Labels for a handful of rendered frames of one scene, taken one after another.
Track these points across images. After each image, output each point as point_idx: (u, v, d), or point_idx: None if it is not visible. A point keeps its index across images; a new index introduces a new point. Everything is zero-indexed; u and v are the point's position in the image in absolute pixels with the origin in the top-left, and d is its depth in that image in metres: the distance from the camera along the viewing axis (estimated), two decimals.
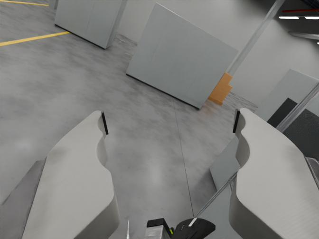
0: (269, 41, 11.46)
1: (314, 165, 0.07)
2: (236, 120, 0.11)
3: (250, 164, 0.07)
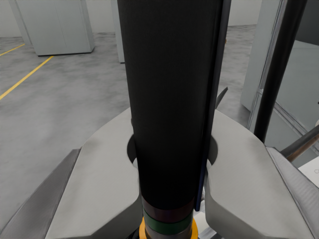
0: None
1: (275, 153, 0.08)
2: None
3: (220, 160, 0.08)
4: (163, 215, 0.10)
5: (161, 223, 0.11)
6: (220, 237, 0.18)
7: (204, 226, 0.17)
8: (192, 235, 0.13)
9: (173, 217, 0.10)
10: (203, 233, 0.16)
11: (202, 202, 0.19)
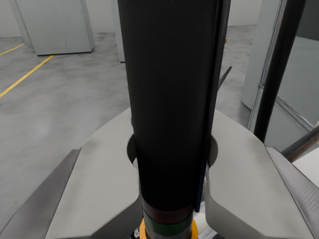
0: None
1: (275, 153, 0.08)
2: None
3: (220, 160, 0.08)
4: (163, 216, 0.10)
5: (161, 224, 0.11)
6: (220, 238, 0.18)
7: (204, 227, 0.17)
8: (192, 236, 0.14)
9: (173, 218, 0.11)
10: (203, 234, 0.16)
11: (202, 203, 0.19)
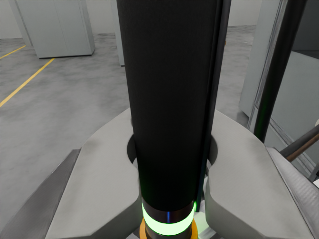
0: None
1: (275, 153, 0.08)
2: None
3: (220, 160, 0.08)
4: (163, 216, 0.10)
5: (161, 224, 0.11)
6: (220, 236, 0.18)
7: (204, 226, 0.17)
8: (192, 235, 0.14)
9: (173, 218, 0.11)
10: (203, 233, 0.17)
11: (202, 201, 0.19)
